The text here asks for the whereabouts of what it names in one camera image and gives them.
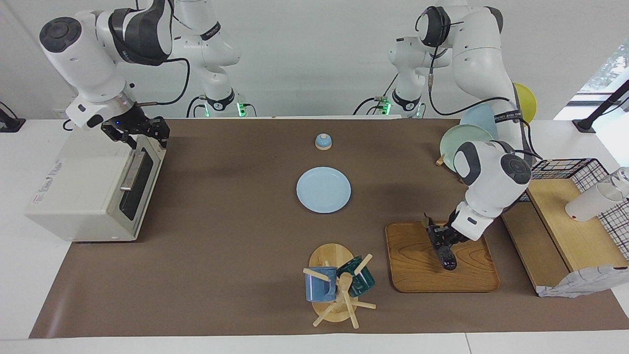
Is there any dark purple eggplant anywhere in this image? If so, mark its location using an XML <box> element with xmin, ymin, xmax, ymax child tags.
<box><xmin>423</xmin><ymin>214</ymin><xmax>459</xmax><ymax>272</ymax></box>

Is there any glass oven door with handle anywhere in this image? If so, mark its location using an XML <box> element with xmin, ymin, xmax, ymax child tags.
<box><xmin>115</xmin><ymin>135</ymin><xmax>167</xmax><ymax>237</ymax></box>

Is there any light blue plate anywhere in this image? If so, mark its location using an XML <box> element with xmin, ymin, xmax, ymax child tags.
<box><xmin>459</xmin><ymin>104</ymin><xmax>498</xmax><ymax>141</ymax></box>
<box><xmin>296</xmin><ymin>167</ymin><xmax>352</xmax><ymax>214</ymax></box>

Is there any beige toaster oven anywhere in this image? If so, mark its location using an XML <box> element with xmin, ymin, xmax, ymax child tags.
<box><xmin>24</xmin><ymin>129</ymin><xmax>167</xmax><ymax>243</ymax></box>

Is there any wooden serving tray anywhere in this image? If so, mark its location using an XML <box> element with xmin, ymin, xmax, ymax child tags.
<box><xmin>385</xmin><ymin>221</ymin><xmax>501</xmax><ymax>294</ymax></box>

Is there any dark green mug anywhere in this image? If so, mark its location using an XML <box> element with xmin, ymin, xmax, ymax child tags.
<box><xmin>337</xmin><ymin>255</ymin><xmax>376</xmax><ymax>297</ymax></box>

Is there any pale green plate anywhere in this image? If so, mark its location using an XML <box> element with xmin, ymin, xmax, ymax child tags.
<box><xmin>439</xmin><ymin>124</ymin><xmax>495</xmax><ymax>173</ymax></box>

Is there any wooden mug tree stand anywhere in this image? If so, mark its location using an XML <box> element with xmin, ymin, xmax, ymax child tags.
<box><xmin>302</xmin><ymin>243</ymin><xmax>377</xmax><ymax>329</ymax></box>

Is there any wooden step shelf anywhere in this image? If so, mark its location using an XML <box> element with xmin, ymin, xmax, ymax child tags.
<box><xmin>501</xmin><ymin>178</ymin><xmax>629</xmax><ymax>290</ymax></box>

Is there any brown table mat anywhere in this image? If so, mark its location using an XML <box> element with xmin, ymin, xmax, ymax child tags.
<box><xmin>29</xmin><ymin>118</ymin><xmax>629</xmax><ymax>339</ymax></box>

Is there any black stand clamp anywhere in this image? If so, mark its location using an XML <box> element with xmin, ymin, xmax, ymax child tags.
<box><xmin>0</xmin><ymin>101</ymin><xmax>27</xmax><ymax>134</ymax></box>
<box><xmin>572</xmin><ymin>79</ymin><xmax>629</xmax><ymax>134</ymax></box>

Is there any blue mug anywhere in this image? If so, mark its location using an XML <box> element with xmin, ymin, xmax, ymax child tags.
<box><xmin>305</xmin><ymin>266</ymin><xmax>339</xmax><ymax>303</ymax></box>

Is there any white cup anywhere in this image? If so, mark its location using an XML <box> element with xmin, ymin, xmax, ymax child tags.
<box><xmin>564</xmin><ymin>183</ymin><xmax>624</xmax><ymax>223</ymax></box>

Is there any yellow plate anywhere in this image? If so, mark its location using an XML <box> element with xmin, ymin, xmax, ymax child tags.
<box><xmin>512</xmin><ymin>82</ymin><xmax>538</xmax><ymax>126</ymax></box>

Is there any clear glass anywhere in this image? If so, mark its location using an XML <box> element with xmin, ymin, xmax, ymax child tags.
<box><xmin>609</xmin><ymin>166</ymin><xmax>629</xmax><ymax>200</ymax></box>

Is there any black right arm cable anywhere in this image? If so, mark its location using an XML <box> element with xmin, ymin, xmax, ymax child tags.
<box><xmin>132</xmin><ymin>58</ymin><xmax>192</xmax><ymax>107</ymax></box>

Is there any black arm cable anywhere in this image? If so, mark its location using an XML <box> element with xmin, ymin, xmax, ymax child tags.
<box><xmin>132</xmin><ymin>58</ymin><xmax>192</xmax><ymax>107</ymax></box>
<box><xmin>427</xmin><ymin>19</ymin><xmax>516</xmax><ymax>118</ymax></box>

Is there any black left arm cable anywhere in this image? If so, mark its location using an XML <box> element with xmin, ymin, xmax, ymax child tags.
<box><xmin>427</xmin><ymin>19</ymin><xmax>516</xmax><ymax>118</ymax></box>

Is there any wire basket with cloth rim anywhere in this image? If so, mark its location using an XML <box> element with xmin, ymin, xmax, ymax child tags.
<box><xmin>520</xmin><ymin>158</ymin><xmax>629</xmax><ymax>298</ymax></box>

